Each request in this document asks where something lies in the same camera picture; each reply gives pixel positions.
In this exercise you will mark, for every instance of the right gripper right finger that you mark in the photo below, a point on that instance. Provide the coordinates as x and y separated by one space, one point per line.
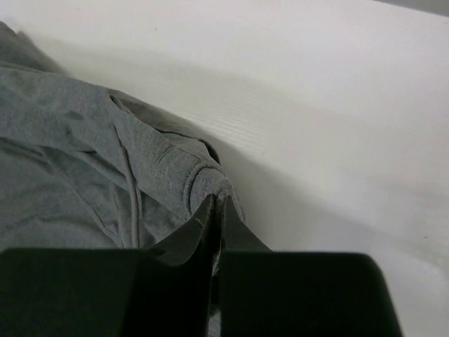
267 293

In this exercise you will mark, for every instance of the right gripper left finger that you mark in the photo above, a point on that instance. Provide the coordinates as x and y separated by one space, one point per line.
161 291

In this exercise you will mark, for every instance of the grey shorts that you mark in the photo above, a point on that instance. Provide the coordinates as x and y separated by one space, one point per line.
85 166

